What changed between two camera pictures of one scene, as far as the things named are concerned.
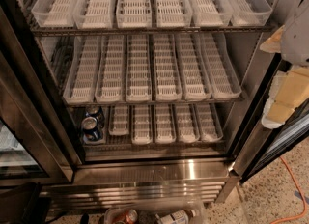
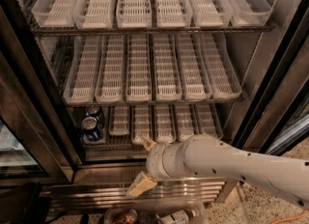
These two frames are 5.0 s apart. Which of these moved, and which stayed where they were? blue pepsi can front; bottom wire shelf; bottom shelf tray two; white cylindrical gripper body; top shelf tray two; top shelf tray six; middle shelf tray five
Moved: white cylindrical gripper body
Stayed: blue pepsi can front; top shelf tray two; bottom shelf tray two; top shelf tray six; bottom wire shelf; middle shelf tray five
